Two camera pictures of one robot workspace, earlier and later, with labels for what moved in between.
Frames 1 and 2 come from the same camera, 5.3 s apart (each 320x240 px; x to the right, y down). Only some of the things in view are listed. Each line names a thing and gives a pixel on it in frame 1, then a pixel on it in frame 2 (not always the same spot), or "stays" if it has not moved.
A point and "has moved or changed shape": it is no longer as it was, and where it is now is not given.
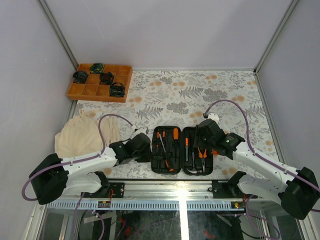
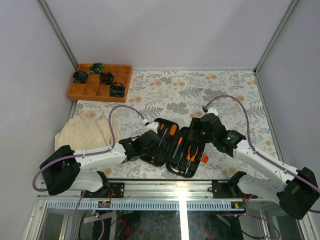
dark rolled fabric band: x=117 y=89 stays
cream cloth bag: x=80 y=136 stays
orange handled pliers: x=203 y=158 to x=189 y=160
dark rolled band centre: x=106 y=78 stays
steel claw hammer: x=193 y=170 to x=176 y=169
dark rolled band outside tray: x=80 y=77 stays
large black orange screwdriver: x=175 y=137 to x=157 y=149
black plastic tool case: x=173 y=151 has moved or changed shape
